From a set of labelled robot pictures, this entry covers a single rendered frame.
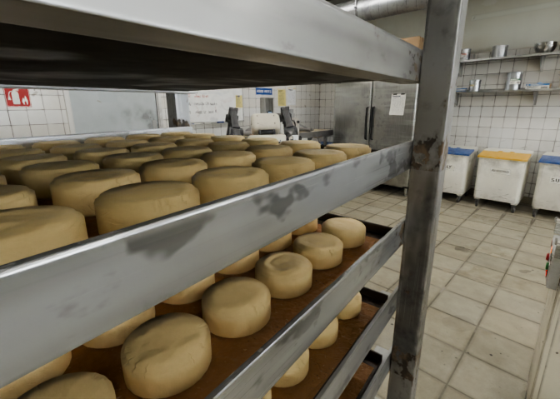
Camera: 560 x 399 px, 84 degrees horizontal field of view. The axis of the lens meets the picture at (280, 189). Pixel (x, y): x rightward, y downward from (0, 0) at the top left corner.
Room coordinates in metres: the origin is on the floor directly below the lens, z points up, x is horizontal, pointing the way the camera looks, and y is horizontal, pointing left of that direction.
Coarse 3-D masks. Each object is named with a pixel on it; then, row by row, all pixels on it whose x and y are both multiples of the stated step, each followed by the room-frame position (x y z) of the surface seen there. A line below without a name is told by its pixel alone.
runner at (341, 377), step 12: (396, 288) 0.34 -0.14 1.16; (396, 300) 0.33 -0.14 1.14; (384, 312) 0.30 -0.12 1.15; (372, 324) 0.27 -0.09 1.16; (384, 324) 0.30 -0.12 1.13; (372, 336) 0.27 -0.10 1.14; (360, 348) 0.25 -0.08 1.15; (348, 360) 0.23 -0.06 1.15; (360, 360) 0.25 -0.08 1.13; (336, 372) 0.21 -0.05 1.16; (348, 372) 0.23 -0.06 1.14; (336, 384) 0.21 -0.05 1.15; (324, 396) 0.19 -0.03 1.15; (336, 396) 0.21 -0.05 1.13
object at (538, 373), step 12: (552, 300) 1.04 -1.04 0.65; (552, 312) 0.99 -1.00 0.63; (552, 324) 0.98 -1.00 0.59; (540, 336) 1.14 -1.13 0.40; (552, 336) 0.97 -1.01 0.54; (540, 348) 1.05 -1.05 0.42; (552, 348) 0.97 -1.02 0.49; (540, 360) 0.99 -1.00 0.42; (552, 360) 0.96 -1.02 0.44; (540, 372) 0.98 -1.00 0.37; (552, 372) 0.96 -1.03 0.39; (528, 384) 1.13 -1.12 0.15; (540, 384) 0.97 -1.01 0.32; (552, 384) 0.95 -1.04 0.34; (528, 396) 1.04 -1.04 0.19; (540, 396) 0.97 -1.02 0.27; (552, 396) 0.95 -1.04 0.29
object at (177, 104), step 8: (168, 96) 0.60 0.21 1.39; (176, 96) 0.59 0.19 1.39; (184, 96) 0.61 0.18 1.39; (168, 104) 0.61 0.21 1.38; (176, 104) 0.59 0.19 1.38; (184, 104) 0.61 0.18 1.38; (168, 112) 0.61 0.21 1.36; (176, 112) 0.59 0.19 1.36; (184, 112) 0.61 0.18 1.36; (168, 120) 0.61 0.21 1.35; (176, 120) 0.59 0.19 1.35; (184, 120) 0.60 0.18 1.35
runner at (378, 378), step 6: (378, 348) 0.37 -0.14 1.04; (390, 348) 0.34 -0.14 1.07; (384, 354) 0.36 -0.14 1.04; (390, 354) 0.33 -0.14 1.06; (384, 360) 0.32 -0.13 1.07; (390, 360) 0.33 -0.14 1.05; (384, 366) 0.32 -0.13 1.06; (378, 372) 0.30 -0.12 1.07; (384, 372) 0.32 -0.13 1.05; (372, 378) 0.29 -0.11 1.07; (378, 378) 0.30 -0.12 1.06; (384, 378) 0.32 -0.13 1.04; (372, 384) 0.29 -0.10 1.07; (378, 384) 0.30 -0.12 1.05; (366, 390) 0.28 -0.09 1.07; (372, 390) 0.29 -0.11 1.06; (366, 396) 0.27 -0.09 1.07; (372, 396) 0.29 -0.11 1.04
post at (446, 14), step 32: (448, 0) 0.32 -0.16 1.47; (448, 32) 0.32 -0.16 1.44; (448, 64) 0.32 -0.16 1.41; (448, 96) 0.32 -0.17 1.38; (416, 128) 0.33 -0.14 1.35; (448, 128) 0.33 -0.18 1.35; (416, 160) 0.33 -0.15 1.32; (416, 192) 0.33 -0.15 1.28; (416, 224) 0.33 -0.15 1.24; (416, 256) 0.32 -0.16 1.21; (416, 288) 0.32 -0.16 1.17; (416, 320) 0.32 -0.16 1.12; (416, 352) 0.32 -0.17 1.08; (416, 384) 0.33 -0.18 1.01
